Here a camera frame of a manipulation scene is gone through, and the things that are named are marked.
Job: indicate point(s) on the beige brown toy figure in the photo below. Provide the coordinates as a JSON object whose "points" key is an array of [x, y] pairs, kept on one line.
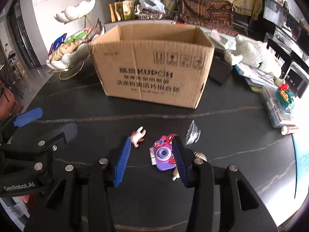
{"points": [[201, 155]]}

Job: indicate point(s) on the white toy figure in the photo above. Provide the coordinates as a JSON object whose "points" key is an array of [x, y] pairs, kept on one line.
{"points": [[138, 135]]}

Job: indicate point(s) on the red white tube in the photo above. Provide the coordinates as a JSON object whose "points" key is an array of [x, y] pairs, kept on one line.
{"points": [[288, 130]]}

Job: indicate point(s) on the black pouch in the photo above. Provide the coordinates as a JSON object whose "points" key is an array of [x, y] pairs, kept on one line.
{"points": [[221, 65]]}

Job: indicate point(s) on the white shell tiered snack stand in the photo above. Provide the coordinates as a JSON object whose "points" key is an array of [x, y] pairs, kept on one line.
{"points": [[70, 60]]}

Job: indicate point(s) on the stack of books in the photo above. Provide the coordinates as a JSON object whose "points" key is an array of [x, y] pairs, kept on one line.
{"points": [[253, 79]]}

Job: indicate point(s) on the brown snack pouch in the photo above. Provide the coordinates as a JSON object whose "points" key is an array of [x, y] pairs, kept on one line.
{"points": [[112, 12], [119, 11]]}

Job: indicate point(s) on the dark door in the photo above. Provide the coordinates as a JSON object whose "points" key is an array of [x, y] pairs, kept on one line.
{"points": [[21, 33]]}

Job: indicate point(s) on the clear plastic wrapper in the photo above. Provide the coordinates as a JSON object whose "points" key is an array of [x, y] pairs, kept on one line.
{"points": [[192, 133]]}

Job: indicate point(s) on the foil food tray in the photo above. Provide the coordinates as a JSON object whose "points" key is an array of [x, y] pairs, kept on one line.
{"points": [[149, 15]]}

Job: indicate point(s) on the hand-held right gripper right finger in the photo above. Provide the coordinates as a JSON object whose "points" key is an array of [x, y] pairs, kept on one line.
{"points": [[179, 159]]}

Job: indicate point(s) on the black marble desktop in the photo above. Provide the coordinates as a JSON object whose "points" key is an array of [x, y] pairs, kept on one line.
{"points": [[229, 125]]}

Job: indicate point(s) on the pile of snack packets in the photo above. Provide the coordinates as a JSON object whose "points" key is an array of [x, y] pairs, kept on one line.
{"points": [[70, 44]]}

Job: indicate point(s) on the white tv cabinet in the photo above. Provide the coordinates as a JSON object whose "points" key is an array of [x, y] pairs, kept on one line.
{"points": [[111, 26]]}

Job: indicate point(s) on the green toy boat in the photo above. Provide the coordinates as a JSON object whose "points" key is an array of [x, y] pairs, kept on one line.
{"points": [[284, 95]]}

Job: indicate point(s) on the pale green bag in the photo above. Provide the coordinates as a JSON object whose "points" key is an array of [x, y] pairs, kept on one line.
{"points": [[224, 41]]}

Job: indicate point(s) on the brown patterned cloth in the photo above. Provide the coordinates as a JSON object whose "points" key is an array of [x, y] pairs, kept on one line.
{"points": [[205, 14]]}

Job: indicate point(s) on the white plush sheep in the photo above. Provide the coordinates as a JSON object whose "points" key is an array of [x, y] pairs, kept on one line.
{"points": [[256, 53]]}

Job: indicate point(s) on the white plastic bag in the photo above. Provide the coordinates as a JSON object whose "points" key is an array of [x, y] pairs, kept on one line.
{"points": [[151, 1]]}

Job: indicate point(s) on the black piano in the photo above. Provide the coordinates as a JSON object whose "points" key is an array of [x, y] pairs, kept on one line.
{"points": [[277, 14]]}

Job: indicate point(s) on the brown cardboard box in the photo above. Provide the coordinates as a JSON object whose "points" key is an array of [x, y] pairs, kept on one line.
{"points": [[144, 77]]}

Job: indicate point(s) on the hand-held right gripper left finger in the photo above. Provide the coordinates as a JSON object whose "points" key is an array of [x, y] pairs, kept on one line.
{"points": [[123, 159]]}

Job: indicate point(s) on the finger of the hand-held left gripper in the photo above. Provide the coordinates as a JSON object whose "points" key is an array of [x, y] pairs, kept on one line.
{"points": [[67, 131], [27, 117]]}

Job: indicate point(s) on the green label snack pouch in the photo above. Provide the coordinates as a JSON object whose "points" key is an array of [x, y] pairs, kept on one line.
{"points": [[128, 9]]}

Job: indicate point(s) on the clear plastic storage box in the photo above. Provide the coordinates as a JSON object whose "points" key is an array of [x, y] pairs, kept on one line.
{"points": [[277, 113]]}

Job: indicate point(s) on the blue booklet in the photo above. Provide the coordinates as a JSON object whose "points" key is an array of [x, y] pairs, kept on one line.
{"points": [[300, 164]]}

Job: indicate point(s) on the purple toy camera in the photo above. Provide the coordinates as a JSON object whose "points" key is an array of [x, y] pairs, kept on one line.
{"points": [[161, 153]]}

